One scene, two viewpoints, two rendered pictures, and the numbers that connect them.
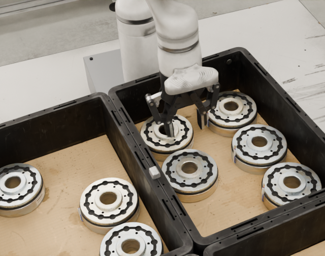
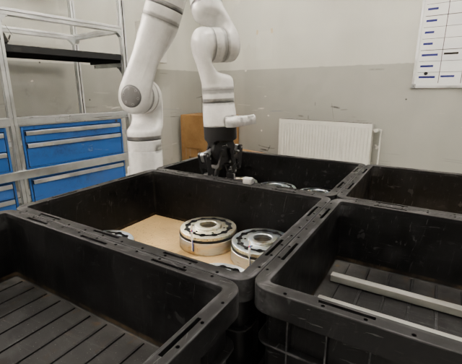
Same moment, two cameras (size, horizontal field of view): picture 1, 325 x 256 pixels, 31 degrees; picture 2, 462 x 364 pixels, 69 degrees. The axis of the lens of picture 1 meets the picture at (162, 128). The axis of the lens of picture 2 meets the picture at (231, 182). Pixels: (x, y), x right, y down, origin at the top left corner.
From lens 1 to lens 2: 0.72 m
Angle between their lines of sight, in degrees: 43
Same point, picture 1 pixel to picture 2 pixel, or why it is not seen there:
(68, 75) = not seen: hidden behind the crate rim
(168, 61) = (220, 110)
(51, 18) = not seen: outside the picture
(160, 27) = (213, 80)
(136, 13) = (150, 131)
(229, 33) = not seen: hidden behind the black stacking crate
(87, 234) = (205, 258)
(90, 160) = (157, 227)
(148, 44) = (158, 159)
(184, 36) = (230, 87)
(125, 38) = (140, 156)
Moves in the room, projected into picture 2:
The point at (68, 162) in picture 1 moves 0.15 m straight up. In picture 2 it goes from (137, 232) to (131, 157)
